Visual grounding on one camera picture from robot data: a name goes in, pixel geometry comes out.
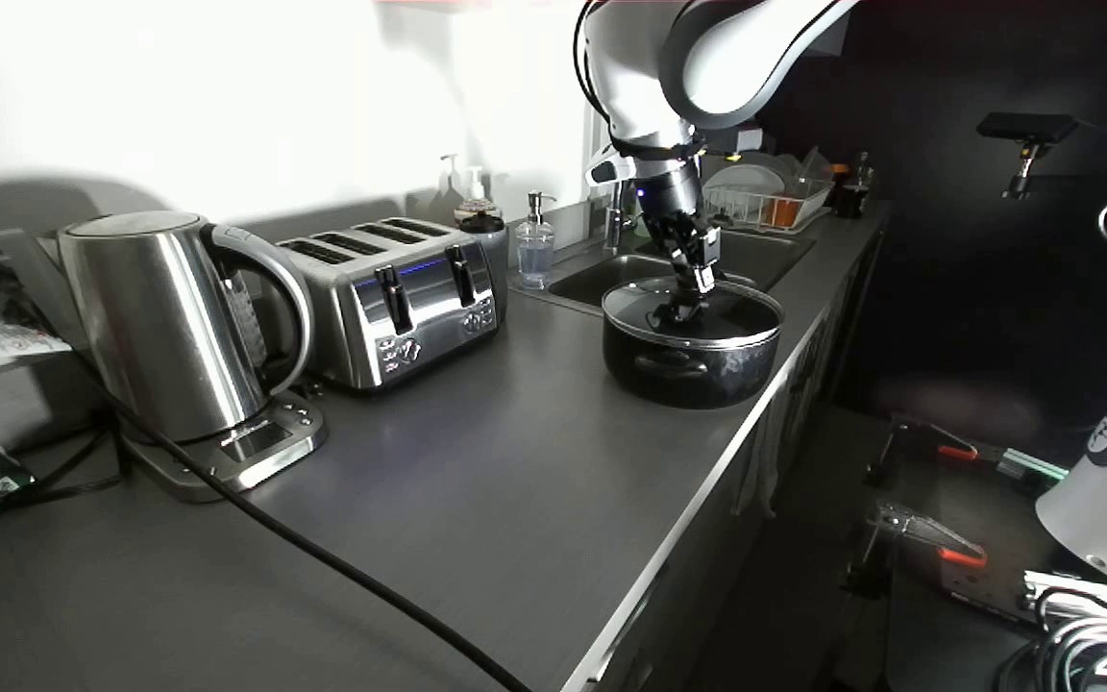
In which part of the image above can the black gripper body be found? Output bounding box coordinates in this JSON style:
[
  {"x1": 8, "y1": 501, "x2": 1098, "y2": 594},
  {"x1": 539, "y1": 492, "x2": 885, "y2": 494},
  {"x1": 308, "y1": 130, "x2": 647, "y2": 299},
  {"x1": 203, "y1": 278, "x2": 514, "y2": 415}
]
[{"x1": 631, "y1": 153, "x2": 726, "y2": 262}]

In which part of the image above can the round glass pot lid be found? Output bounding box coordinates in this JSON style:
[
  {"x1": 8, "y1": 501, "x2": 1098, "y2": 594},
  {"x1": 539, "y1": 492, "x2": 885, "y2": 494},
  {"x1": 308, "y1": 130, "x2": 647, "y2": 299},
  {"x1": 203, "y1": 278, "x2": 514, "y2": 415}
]
[{"x1": 600, "y1": 271, "x2": 788, "y2": 347}]

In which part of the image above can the black cooking pot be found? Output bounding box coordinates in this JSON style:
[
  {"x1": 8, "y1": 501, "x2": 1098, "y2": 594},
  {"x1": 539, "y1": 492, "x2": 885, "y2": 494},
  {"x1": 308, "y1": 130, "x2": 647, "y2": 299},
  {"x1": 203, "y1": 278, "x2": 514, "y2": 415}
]
[{"x1": 600, "y1": 279, "x2": 788, "y2": 411}]

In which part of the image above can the double basin steel sink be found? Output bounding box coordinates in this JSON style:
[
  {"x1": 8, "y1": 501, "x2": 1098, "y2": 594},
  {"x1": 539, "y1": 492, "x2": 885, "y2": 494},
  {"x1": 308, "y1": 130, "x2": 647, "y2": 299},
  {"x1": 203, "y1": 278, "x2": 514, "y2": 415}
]
[{"x1": 545, "y1": 225, "x2": 831, "y2": 316}]

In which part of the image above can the steel sink faucet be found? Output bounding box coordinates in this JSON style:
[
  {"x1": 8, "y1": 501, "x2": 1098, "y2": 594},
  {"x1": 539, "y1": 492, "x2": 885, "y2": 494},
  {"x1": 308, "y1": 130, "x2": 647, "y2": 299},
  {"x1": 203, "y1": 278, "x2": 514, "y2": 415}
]
[{"x1": 598, "y1": 189, "x2": 635, "y2": 257}]

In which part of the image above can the dish rack with dishes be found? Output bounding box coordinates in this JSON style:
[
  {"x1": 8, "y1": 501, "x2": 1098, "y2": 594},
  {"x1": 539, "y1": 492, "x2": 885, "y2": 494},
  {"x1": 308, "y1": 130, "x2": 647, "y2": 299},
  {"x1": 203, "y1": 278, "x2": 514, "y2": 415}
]
[{"x1": 701, "y1": 144, "x2": 840, "y2": 242}]

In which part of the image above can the clear soap dispenser bottle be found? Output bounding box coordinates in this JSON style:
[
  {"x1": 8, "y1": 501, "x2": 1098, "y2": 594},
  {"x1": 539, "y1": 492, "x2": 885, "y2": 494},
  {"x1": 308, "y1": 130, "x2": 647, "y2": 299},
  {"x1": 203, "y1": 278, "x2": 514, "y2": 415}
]
[{"x1": 510, "y1": 189, "x2": 560, "y2": 292}]

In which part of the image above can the small dark bottle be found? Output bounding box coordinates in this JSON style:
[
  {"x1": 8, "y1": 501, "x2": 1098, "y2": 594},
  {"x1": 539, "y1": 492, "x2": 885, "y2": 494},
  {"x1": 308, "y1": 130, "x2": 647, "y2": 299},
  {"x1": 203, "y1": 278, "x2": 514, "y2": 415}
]
[{"x1": 831, "y1": 150, "x2": 876, "y2": 223}]

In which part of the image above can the clear pump bottle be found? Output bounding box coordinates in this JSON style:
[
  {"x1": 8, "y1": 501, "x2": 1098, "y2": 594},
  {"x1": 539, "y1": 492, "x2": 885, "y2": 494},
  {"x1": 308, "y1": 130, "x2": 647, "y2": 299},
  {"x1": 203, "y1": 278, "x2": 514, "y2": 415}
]
[{"x1": 422, "y1": 150, "x2": 468, "y2": 232}]

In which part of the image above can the stainless steel four-slot toaster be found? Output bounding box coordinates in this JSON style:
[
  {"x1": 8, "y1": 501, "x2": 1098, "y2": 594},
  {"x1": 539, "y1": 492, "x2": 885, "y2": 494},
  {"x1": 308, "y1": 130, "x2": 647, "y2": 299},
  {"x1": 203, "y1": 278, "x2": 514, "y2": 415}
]
[{"x1": 275, "y1": 210, "x2": 507, "y2": 396}]

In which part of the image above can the steel kettle base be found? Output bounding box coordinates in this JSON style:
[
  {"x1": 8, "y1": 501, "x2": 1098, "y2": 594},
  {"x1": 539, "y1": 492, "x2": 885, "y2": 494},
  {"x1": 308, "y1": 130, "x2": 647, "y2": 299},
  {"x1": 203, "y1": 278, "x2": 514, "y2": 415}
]
[{"x1": 114, "y1": 389, "x2": 332, "y2": 505}]

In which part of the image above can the stainless steel electric kettle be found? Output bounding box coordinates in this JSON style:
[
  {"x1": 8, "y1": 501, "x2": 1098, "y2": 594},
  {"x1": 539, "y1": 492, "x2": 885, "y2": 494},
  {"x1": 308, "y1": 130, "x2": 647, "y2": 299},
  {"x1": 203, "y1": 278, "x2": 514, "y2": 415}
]
[{"x1": 58, "y1": 207, "x2": 321, "y2": 446}]

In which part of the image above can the black clamp orange handle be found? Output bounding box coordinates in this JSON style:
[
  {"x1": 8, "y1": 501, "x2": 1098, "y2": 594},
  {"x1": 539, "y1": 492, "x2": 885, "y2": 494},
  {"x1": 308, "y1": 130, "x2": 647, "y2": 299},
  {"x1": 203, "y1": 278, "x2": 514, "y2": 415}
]
[
  {"x1": 864, "y1": 501, "x2": 995, "y2": 594},
  {"x1": 892, "y1": 419, "x2": 1072, "y2": 492}
]

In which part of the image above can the black power cable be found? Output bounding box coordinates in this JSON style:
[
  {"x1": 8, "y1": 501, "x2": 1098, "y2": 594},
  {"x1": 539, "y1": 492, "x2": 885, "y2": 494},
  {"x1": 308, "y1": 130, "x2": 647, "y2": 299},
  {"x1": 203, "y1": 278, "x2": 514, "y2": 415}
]
[{"x1": 114, "y1": 415, "x2": 535, "y2": 692}]

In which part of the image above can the white cable bundle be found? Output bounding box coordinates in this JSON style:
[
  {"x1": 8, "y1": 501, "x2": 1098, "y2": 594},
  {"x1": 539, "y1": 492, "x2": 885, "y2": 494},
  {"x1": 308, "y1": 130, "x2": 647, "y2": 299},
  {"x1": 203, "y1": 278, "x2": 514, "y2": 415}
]
[{"x1": 1018, "y1": 566, "x2": 1107, "y2": 692}]

